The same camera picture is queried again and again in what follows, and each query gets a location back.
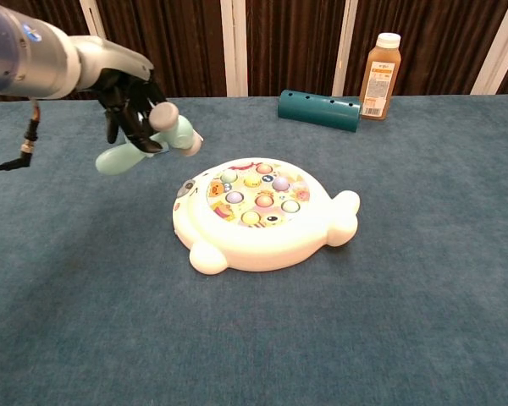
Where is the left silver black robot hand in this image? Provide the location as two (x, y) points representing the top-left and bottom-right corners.
(69, 35), (169, 154)

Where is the light teal toy hammer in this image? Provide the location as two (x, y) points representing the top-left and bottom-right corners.
(95, 102), (204, 176)

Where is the white whack-a-mole toy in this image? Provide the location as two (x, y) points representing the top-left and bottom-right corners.
(172, 156), (361, 276)

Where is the dark brown curtain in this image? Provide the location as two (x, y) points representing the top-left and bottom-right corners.
(0, 0), (508, 105)

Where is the teal half-cylinder block with holes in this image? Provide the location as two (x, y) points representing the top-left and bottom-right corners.
(277, 89), (362, 134)

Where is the brown juice bottle white cap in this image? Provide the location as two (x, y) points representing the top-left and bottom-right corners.
(358, 32), (402, 122)

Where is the blue felt table cover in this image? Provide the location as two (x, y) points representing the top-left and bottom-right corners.
(0, 93), (508, 406)

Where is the white metal frame post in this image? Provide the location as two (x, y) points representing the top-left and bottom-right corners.
(331, 0), (359, 97)
(219, 0), (249, 98)
(79, 0), (107, 39)
(470, 0), (508, 96)

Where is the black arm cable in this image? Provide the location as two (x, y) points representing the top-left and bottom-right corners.
(0, 99), (41, 173)

